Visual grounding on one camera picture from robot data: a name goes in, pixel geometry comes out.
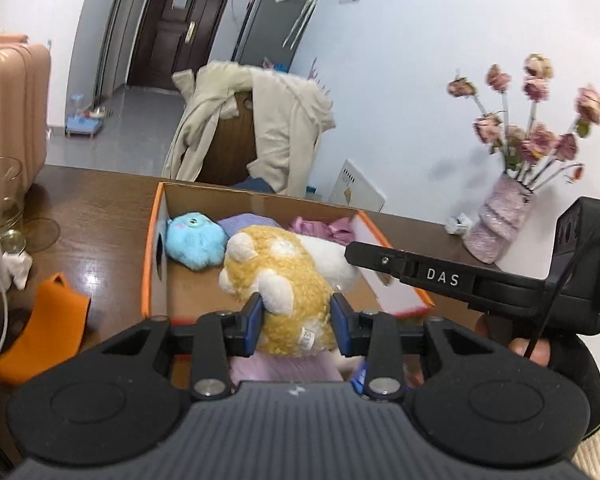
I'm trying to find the small blue stool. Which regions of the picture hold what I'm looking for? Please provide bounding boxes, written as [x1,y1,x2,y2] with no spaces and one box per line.
[64,92,114,139]

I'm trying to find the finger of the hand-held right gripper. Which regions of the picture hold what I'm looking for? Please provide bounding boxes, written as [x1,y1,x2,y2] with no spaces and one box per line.
[344,241,476,302]

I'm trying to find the pink textured vase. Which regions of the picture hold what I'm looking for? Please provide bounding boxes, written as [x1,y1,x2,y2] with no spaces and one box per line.
[463,172,539,265]

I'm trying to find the grey refrigerator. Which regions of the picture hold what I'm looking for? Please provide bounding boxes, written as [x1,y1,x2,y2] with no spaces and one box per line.
[232,0,326,74]

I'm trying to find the yellow and white plush toy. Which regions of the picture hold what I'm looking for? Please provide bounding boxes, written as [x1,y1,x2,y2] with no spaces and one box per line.
[218,225,362,359]

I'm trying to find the orange silicone pouch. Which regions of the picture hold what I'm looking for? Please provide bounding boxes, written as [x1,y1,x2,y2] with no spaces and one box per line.
[0,272,92,386]

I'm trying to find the pink suitcase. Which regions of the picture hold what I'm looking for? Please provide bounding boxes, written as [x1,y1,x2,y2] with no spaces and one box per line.
[0,32,52,202]

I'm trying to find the folded clear umbrella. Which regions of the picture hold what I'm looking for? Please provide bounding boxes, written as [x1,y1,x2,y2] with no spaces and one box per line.
[282,0,324,49]

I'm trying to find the small white jar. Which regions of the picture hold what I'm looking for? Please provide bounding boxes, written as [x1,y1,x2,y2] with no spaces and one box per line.
[444,213,476,235]

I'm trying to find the brown chair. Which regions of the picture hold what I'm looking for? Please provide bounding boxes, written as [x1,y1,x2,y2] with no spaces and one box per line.
[197,90,262,187]

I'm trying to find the blue jeans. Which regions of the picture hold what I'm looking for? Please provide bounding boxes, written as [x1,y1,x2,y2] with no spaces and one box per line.
[231,174,277,194]

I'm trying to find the beige coat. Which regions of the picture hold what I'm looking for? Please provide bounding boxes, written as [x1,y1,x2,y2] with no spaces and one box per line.
[162,60,337,197]

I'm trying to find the red cardboard box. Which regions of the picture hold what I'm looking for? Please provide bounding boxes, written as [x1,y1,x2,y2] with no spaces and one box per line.
[142,181,437,328]

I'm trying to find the purple wall decal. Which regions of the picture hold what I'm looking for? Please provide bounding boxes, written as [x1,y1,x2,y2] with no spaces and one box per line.
[307,57,331,96]

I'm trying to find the dark brown entrance door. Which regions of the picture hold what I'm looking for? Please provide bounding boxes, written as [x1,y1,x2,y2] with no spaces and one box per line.
[127,0,241,92]

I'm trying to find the purple drawstring pouch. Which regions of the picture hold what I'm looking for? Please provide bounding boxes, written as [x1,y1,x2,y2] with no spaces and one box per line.
[217,212,287,237]

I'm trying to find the pink fluffy headband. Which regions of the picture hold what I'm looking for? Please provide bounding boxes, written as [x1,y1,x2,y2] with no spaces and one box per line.
[229,349,367,384]

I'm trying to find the person's right hand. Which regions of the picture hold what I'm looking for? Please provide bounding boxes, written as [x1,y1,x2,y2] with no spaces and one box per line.
[475,312,552,369]

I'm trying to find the blue plush toy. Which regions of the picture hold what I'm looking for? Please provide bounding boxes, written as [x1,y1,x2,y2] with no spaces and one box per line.
[165,212,229,271]

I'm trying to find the black cable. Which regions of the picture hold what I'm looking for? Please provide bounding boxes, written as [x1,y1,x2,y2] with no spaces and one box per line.
[526,212,600,361]

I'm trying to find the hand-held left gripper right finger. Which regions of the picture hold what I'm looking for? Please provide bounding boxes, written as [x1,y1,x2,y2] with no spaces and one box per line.
[330,293,496,402]

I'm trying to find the clear glass jar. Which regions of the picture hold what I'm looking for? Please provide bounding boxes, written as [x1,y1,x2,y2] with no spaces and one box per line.
[0,156,27,256]

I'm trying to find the white panel board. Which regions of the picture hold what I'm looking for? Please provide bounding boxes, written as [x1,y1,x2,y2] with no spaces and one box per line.
[328,158,386,213]

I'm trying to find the dried pink rose bouquet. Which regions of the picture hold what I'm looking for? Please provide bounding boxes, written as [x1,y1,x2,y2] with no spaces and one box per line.
[447,53,600,194]

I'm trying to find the mauve satin scrunchie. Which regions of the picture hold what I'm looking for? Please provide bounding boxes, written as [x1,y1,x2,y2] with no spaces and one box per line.
[287,215,357,246]

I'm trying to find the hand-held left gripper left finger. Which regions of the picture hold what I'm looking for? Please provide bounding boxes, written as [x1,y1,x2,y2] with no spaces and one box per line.
[100,292,266,401]

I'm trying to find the person's right forearm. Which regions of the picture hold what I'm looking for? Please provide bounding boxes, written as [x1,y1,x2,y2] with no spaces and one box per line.
[544,334,600,480]

